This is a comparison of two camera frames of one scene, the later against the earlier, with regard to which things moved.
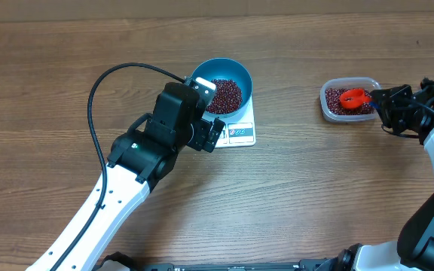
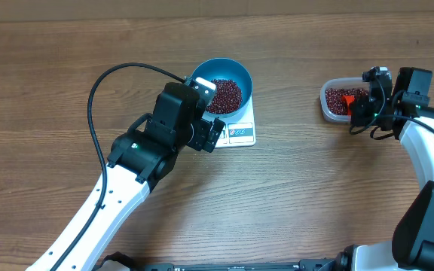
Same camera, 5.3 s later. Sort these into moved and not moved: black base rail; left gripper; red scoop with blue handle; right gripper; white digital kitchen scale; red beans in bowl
Moved: right gripper; red scoop with blue handle
Not moved: white digital kitchen scale; left gripper; black base rail; red beans in bowl
